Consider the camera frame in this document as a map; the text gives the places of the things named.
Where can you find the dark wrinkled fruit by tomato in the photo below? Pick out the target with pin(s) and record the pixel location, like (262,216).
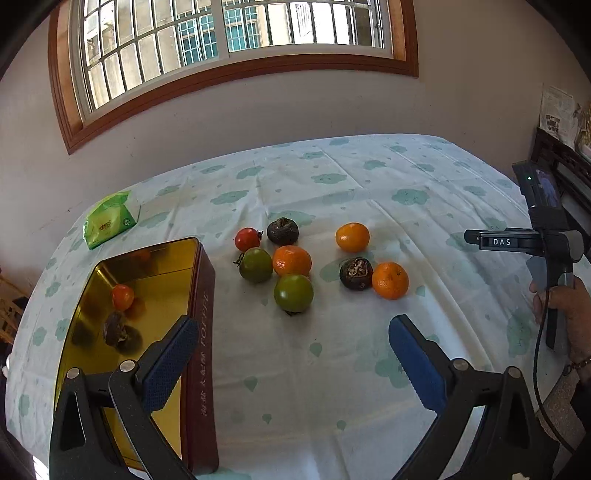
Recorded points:
(283,231)

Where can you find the wall poster paper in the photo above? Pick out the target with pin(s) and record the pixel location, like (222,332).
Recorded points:
(559,115)

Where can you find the wooden chair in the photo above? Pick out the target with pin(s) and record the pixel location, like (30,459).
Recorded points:
(13,301)

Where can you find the cloud pattern tablecloth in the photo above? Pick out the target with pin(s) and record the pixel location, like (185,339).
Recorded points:
(320,395)

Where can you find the green tomato with stem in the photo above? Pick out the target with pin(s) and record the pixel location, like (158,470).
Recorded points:
(255,265)

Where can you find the wooden framed window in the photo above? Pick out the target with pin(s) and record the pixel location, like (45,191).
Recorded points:
(111,60)

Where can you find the large orange mandarin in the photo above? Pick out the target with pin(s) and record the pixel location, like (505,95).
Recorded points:
(390,281)

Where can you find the person's right hand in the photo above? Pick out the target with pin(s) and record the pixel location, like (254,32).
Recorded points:
(575,303)

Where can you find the small dark wrinkled fruit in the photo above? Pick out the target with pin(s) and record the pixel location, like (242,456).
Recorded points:
(356,274)

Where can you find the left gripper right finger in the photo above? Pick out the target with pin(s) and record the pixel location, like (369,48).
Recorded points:
(510,442)

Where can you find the large dark wrinkled fruit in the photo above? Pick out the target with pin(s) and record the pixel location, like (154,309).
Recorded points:
(120,336)

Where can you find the smooth orange fruit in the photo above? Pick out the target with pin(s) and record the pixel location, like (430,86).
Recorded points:
(353,237)

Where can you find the small red tomato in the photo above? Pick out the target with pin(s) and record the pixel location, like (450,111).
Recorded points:
(247,238)

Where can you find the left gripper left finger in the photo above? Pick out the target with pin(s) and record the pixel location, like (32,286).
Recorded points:
(82,444)

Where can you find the green tissue pack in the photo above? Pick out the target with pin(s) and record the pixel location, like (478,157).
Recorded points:
(110,217)

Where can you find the green tomato round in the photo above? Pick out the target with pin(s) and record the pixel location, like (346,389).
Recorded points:
(293,293)

